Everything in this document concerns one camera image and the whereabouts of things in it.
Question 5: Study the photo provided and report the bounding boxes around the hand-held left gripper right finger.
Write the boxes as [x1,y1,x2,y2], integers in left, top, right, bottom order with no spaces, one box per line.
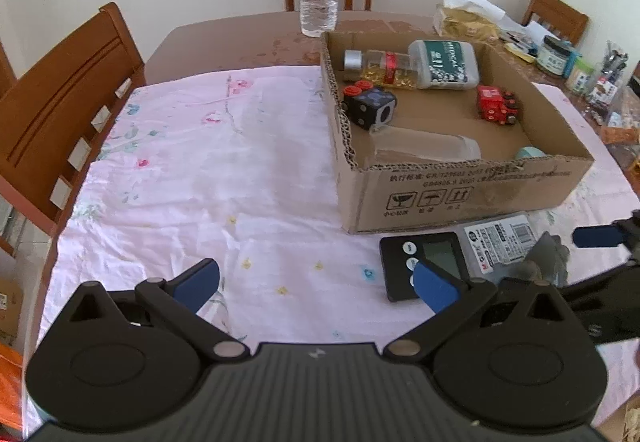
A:
[382,260,581,365]

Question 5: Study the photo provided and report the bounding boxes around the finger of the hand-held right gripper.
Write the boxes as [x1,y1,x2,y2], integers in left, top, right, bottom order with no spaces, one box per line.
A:
[571,209,640,268]
[560,259,640,315]

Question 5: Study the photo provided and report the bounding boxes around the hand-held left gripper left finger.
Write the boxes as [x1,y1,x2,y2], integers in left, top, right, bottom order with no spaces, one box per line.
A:
[70,258,251,365]

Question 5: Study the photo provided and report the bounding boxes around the black digital timer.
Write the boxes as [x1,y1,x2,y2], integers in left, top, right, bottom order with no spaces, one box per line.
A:
[379,232,469,302]

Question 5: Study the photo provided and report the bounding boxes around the grey toy figure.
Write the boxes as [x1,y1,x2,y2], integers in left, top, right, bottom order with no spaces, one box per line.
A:
[515,232,571,286]

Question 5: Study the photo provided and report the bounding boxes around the blister pack white label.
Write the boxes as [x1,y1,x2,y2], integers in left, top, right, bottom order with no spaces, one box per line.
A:
[459,214,539,281]

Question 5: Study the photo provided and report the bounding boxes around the brown cardboard box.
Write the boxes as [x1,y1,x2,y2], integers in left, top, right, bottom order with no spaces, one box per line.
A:
[320,29,596,235]

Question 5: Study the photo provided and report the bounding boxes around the clear plastic cup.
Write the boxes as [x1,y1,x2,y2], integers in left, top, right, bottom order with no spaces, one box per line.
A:
[369,126,482,163]

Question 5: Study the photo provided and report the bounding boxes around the red toy train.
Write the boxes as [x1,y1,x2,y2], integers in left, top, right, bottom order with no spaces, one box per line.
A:
[475,84,519,127]

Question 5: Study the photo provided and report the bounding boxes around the black cube toy red buttons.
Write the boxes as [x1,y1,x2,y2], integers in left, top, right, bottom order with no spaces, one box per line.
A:
[341,81,400,129]

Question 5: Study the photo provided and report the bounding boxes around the white plastic box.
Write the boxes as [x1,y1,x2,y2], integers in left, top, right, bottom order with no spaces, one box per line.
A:
[407,39,480,91]

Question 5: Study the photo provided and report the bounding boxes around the capsule bottle red label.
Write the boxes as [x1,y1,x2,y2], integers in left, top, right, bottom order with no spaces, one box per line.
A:
[343,49,419,88]

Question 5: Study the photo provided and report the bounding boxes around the pink floral cloth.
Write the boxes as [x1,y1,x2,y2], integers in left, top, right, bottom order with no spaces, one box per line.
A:
[22,64,640,428]

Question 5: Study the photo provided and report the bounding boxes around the large clear jar black lid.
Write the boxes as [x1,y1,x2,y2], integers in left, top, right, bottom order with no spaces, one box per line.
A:
[599,87,640,173]

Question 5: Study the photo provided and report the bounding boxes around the pen holder with pens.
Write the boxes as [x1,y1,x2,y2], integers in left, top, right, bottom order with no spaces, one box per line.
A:
[585,41,631,106]

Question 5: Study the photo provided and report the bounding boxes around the small green lid bottle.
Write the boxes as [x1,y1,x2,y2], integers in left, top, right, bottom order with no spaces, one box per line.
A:
[565,57,596,96]

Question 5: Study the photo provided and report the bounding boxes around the glass jar black lid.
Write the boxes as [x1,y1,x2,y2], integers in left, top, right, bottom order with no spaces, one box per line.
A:
[537,35,576,77]

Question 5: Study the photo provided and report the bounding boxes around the small brown carton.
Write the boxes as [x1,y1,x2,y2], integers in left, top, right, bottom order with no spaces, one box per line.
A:
[0,276,24,339]

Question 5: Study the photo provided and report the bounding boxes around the yellow sticky notes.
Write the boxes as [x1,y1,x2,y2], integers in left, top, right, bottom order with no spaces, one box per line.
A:
[505,44,537,64]

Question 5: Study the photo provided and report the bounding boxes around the bunch of black pens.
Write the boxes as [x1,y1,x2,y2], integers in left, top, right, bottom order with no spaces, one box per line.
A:
[500,28,537,57]

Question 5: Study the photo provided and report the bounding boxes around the orange bag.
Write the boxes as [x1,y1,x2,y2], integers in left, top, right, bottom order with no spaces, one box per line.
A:
[0,342,27,439]

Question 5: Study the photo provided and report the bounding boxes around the stack of white papers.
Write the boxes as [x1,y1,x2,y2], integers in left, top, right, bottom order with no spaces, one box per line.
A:
[520,19,562,44]

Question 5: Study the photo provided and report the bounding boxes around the golden tissue pack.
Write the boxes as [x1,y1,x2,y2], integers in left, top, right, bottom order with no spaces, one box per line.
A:
[432,0,507,43]

